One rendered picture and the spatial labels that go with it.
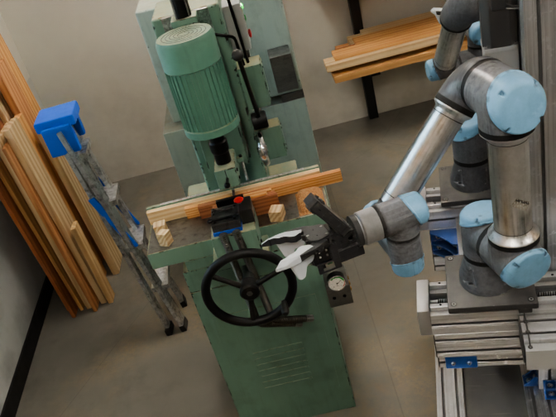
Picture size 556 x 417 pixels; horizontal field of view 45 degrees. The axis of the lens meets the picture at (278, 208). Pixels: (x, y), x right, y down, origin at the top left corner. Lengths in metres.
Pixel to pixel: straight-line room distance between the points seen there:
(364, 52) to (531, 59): 2.41
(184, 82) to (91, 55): 2.52
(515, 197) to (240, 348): 1.24
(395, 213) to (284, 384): 1.27
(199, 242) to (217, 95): 0.47
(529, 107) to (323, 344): 1.31
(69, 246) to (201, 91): 1.67
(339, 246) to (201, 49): 0.79
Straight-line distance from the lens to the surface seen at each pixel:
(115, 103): 4.59
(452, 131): 1.57
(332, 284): 2.22
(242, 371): 2.52
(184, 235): 2.22
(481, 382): 2.47
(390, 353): 2.88
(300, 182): 2.24
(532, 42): 1.72
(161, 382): 3.09
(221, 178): 2.17
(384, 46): 4.09
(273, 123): 2.34
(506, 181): 1.54
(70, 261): 3.50
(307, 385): 2.60
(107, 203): 2.93
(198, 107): 2.03
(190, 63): 1.98
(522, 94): 1.43
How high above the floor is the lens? 2.06
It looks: 32 degrees down
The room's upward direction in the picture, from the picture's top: 16 degrees counter-clockwise
